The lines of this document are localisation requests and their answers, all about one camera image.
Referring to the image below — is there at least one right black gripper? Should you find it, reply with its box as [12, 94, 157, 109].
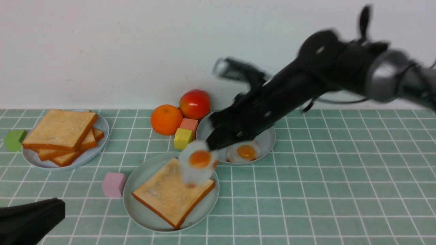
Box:
[206, 62, 327, 151]

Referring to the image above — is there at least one fried egg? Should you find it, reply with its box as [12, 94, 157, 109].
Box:
[226, 141, 261, 163]
[178, 141, 218, 187]

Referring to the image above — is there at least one toast slice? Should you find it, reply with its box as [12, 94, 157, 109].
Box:
[22, 109, 98, 152]
[132, 157, 215, 230]
[50, 128, 105, 167]
[31, 128, 105, 161]

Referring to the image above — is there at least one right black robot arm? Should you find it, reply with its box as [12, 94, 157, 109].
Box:
[206, 29, 435, 150]

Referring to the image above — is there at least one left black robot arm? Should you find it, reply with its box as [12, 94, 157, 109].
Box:
[0, 198, 66, 245]

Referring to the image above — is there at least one pink-orange cube block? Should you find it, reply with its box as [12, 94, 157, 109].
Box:
[179, 118, 198, 140]

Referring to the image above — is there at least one yellow cube block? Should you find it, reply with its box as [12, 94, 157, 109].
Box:
[173, 128, 194, 149]

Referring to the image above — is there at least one red tomato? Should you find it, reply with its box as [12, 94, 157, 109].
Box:
[179, 89, 211, 120]

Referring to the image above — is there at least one grey egg plate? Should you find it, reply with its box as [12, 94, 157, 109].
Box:
[195, 112, 277, 166]

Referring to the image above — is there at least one orange fruit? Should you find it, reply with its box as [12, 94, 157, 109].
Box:
[151, 104, 184, 135]

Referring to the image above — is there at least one green centre plate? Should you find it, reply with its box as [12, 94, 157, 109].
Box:
[123, 151, 220, 234]

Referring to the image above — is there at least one pink cube block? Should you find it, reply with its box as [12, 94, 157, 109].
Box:
[102, 172, 126, 198]

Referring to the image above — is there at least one grey bread plate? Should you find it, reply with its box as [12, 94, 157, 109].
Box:
[22, 110, 110, 171]

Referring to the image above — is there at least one green cube block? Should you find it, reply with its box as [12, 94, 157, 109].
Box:
[4, 130, 28, 152]

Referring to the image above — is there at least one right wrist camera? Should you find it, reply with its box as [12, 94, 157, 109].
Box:
[212, 57, 271, 87]

